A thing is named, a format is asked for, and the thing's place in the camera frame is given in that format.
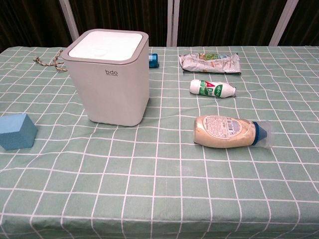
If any blue foam block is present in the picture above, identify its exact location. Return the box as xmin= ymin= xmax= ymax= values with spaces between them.
xmin=0 ymin=114 xmax=38 ymax=151

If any blue spray bottle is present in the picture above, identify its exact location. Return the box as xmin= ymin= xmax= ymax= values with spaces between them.
xmin=149 ymin=53 xmax=160 ymax=68

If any beige mayonnaise squeeze bottle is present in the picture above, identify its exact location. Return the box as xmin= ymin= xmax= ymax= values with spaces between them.
xmin=193 ymin=115 xmax=272 ymax=149

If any white plastic bin box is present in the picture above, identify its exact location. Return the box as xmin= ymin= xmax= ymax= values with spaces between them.
xmin=61 ymin=29 xmax=150 ymax=126

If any braided beige rope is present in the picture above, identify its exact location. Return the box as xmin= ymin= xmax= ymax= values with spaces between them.
xmin=33 ymin=49 xmax=68 ymax=73

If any white partition post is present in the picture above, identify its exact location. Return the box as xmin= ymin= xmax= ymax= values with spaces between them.
xmin=268 ymin=0 xmax=300 ymax=47
xmin=58 ymin=0 xmax=79 ymax=48
xmin=166 ymin=0 xmax=180 ymax=47

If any crumpled silver snack packet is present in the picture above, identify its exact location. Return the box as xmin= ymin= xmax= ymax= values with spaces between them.
xmin=178 ymin=53 xmax=242 ymax=74

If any dark ribbed partition panel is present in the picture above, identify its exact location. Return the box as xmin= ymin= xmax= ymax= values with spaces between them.
xmin=179 ymin=0 xmax=287 ymax=47
xmin=279 ymin=0 xmax=319 ymax=47
xmin=69 ymin=0 xmax=167 ymax=47
xmin=0 ymin=0 xmax=73 ymax=54

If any white bin lid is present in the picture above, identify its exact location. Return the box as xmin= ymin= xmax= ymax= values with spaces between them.
xmin=69 ymin=31 xmax=144 ymax=61

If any green checkered tablecloth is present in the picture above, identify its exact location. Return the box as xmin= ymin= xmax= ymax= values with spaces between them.
xmin=0 ymin=45 xmax=319 ymax=239

